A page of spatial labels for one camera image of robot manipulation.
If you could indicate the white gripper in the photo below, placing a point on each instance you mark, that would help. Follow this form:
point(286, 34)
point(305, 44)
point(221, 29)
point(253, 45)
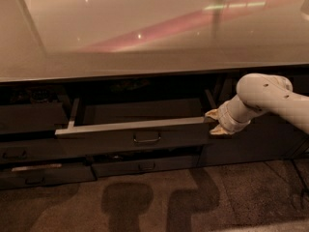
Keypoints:
point(229, 119)

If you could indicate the grey drawer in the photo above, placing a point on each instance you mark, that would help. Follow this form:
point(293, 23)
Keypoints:
point(108, 128)
point(31, 117)
point(50, 176)
point(144, 165)
point(30, 150)

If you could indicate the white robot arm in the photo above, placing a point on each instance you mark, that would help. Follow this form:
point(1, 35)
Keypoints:
point(258, 94)

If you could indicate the items in top drawer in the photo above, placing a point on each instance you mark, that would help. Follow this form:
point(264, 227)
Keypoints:
point(129, 85)

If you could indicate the items in drawer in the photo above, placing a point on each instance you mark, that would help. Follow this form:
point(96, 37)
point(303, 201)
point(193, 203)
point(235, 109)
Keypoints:
point(129, 85)
point(31, 95)

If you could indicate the items in left drawer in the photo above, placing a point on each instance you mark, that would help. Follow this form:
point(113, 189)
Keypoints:
point(31, 95)

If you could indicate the grey cabinet door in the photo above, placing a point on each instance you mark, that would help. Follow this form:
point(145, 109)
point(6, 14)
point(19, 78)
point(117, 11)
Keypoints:
point(267, 137)

